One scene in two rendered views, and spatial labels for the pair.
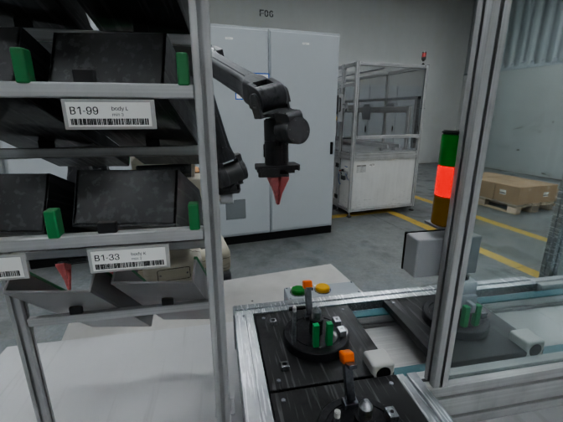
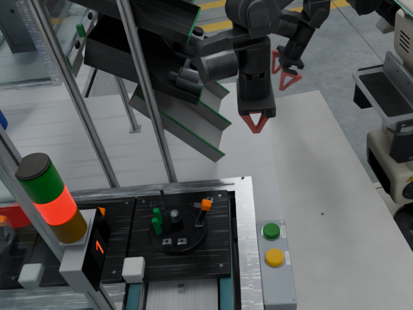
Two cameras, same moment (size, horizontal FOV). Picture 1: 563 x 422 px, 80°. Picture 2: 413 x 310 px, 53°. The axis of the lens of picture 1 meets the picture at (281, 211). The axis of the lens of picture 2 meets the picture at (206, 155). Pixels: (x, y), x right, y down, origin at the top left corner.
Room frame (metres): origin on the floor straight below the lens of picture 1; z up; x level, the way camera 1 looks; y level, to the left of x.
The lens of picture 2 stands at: (0.91, -0.60, 1.78)
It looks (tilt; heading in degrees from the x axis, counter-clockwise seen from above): 44 degrees down; 109
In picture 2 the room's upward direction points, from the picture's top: 10 degrees counter-clockwise
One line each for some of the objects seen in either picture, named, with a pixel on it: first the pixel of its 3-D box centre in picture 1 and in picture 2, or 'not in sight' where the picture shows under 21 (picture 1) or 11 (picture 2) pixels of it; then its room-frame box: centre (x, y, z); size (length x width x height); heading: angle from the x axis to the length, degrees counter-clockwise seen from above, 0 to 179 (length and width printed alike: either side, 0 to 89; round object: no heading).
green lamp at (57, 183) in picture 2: (457, 150); (40, 179); (0.55, -0.28, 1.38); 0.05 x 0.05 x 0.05
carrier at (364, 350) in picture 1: (316, 322); (176, 220); (0.62, -0.07, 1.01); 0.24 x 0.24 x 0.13; 11
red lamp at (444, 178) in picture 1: (452, 180); (54, 202); (0.55, -0.28, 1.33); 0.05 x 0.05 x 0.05
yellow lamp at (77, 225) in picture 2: (448, 209); (66, 221); (0.55, -0.28, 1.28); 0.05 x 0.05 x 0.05
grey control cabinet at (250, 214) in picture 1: (229, 142); not in sight; (3.81, 0.58, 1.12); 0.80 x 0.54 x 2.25; 109
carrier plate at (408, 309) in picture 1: (452, 324); not in sight; (0.69, -0.41, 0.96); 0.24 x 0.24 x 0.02; 11
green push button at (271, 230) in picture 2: (298, 291); (271, 232); (0.84, -0.05, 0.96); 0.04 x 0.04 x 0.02
